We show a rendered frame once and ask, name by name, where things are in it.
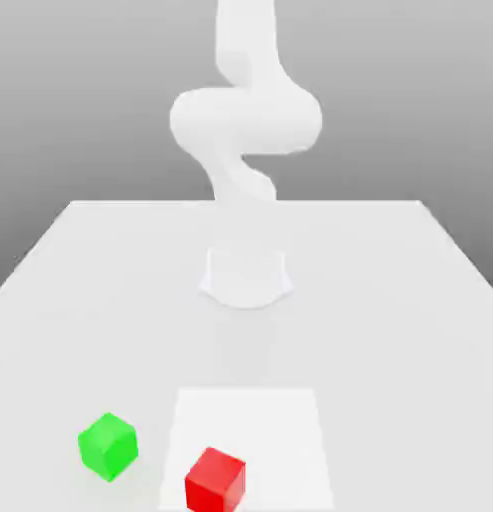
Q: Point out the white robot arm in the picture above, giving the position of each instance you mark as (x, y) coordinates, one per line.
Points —
(246, 120)

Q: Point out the small red cube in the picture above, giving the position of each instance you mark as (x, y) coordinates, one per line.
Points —
(214, 482)

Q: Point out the small green cube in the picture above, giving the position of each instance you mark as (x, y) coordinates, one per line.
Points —
(107, 446)

